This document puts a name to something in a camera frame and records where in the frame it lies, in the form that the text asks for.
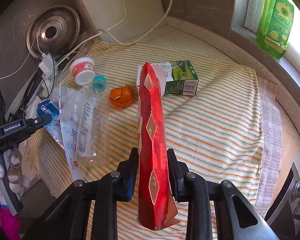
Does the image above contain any clear plastic bottle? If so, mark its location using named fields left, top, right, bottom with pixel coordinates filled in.
left=76, top=75, right=110, bottom=166

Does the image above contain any red snack wrapper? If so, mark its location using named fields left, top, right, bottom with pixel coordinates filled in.
left=138, top=62, right=179, bottom=231

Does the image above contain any toothbrush package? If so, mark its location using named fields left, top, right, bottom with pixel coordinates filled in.
left=58, top=100, right=96, bottom=182

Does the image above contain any orange peel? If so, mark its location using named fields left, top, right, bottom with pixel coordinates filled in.
left=109, top=85, right=134, bottom=108

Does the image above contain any green white milk carton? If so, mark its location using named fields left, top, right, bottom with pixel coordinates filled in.
left=150, top=60, right=199, bottom=96

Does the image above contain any red white yogurt cup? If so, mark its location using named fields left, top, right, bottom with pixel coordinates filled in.
left=70, top=57, right=95, bottom=86

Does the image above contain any clear plastic bag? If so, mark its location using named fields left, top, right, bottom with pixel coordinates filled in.
left=50, top=83, right=101, bottom=124

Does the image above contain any gloved left hand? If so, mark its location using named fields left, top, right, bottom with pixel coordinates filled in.
left=0, top=148, right=30, bottom=196

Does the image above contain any striped yellow cloth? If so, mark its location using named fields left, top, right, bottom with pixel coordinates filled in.
left=27, top=39, right=264, bottom=240

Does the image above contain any white power strip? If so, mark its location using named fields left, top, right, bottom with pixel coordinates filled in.
left=38, top=53, right=58, bottom=89

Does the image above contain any steel pot lid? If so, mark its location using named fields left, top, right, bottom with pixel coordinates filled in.
left=26, top=5, right=81, bottom=60

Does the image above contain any white cutting board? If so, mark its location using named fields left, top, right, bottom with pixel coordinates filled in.
left=77, top=0, right=165, bottom=42

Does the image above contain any green dish soap bottle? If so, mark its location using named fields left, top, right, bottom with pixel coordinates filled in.
left=256, top=0, right=294, bottom=59

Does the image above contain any black ring light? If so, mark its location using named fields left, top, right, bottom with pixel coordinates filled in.
left=5, top=69, right=43, bottom=122

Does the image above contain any white power cable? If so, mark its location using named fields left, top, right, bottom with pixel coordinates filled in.
left=0, top=0, right=174, bottom=82

